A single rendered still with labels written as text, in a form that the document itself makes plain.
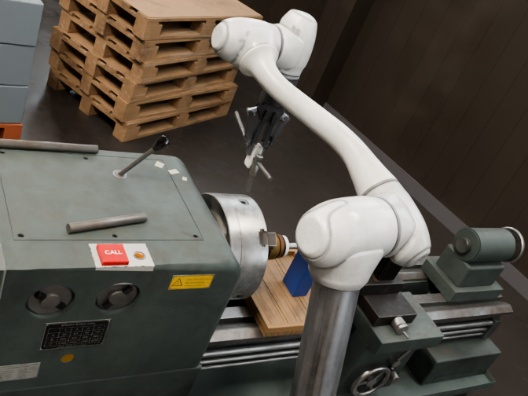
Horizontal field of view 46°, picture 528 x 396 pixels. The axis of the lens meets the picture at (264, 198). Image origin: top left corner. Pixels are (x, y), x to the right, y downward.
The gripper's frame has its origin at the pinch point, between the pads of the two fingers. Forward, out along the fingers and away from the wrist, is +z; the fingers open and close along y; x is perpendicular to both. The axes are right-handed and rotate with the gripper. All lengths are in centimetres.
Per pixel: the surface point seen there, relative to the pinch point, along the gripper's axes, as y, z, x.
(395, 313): -62, 42, 17
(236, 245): 4.5, 19.7, 16.7
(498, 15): -271, -36, -220
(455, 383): -120, 86, 11
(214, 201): 8.1, 14.9, 2.4
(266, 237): -5.5, 18.5, 13.5
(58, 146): 51, 8, -6
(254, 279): -3.1, 29.1, 19.1
